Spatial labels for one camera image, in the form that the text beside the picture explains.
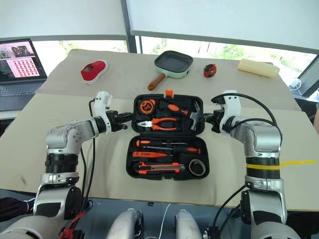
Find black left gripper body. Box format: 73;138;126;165
106;111;129;132

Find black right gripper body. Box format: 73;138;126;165
211;109;225;133

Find black orange handle screwdriver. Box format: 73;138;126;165
144;145;201;155
136;139;189;148

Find black plastic tool case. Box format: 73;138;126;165
126;89;209;181

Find orange black tape measure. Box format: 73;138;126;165
139;99;157;115

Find orange test pen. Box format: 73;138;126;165
132;151;168;158

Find red black tape measure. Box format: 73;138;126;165
203;63;217;79

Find black electrical tape roll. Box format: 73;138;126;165
188;159;206;176

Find red white shoe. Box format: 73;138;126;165
80;59;109;84

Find orange black utility knife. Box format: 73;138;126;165
138;161;186;174

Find cream yellow foam block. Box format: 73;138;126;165
236;58;281;79

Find yellow plastic strip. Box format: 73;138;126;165
279;159;318;167

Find white roller blind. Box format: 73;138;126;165
125;0;319;54
0;0;128;42

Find silver rounded robot leg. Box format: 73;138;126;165
173;209;201;239
106;208;145;239

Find open laptop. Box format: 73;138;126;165
0;38;48;106

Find dark cloth bundle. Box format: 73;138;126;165
0;196;35;222

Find hammer with orange black handle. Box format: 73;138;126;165
159;99;203;132

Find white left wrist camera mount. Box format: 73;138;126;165
93;91;113;135

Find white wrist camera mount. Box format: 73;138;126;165
93;91;113;135
218;90;243;135

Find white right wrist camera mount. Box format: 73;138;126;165
218;90;243;135

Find orange black handle pliers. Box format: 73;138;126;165
136;117;179;131

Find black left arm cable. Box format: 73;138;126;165
79;98;101;209

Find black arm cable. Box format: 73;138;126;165
211;93;284;150
79;98;101;209

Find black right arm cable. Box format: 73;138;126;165
211;93;284;150

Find green frying pan brown handle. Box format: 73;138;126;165
147;50;194;91

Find dark window frame post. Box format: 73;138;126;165
120;0;143;54

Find black body cable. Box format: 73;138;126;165
213;184;247;239

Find thin white cable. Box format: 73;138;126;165
159;203;172;239

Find red cable tie bundle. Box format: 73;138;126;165
60;211;86;239

